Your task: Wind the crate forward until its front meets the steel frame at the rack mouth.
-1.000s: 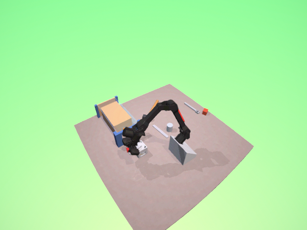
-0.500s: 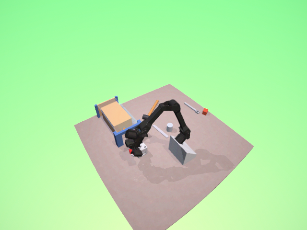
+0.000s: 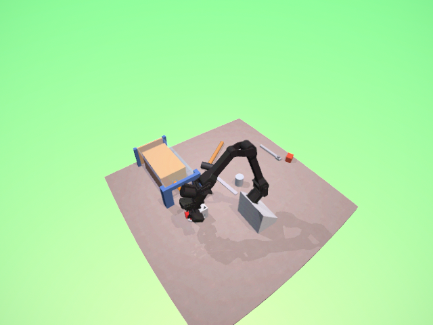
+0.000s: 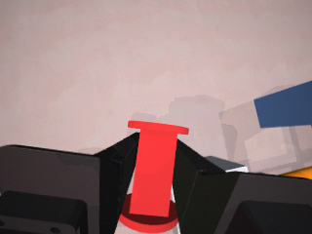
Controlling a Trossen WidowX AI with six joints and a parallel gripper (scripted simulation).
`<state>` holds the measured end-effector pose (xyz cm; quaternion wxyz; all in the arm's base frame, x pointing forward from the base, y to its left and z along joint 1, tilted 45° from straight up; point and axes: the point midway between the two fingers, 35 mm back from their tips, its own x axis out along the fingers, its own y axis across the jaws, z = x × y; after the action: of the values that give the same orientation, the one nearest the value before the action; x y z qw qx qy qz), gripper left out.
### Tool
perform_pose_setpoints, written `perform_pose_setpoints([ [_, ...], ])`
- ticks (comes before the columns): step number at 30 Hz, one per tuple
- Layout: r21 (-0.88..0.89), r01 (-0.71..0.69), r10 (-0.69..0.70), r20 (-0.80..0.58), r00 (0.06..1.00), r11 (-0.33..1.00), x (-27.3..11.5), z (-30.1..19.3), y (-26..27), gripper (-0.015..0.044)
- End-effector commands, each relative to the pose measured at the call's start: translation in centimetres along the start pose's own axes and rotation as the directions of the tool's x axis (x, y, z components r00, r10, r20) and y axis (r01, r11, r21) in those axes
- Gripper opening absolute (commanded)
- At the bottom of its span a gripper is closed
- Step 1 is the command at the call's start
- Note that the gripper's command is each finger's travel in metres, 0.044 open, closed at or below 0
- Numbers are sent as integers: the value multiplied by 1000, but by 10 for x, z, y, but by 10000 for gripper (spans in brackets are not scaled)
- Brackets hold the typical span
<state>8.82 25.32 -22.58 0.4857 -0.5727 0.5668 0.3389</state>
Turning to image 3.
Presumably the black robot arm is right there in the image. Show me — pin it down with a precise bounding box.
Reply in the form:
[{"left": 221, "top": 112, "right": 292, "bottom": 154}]
[{"left": 179, "top": 140, "right": 269, "bottom": 211}]

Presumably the black mallet with wooden handle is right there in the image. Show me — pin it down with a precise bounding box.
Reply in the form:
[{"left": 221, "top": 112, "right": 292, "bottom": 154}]
[{"left": 201, "top": 141, "right": 224, "bottom": 170}]

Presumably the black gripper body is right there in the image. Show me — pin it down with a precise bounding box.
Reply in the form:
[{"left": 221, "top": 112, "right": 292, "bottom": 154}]
[{"left": 191, "top": 198, "right": 204, "bottom": 223}]

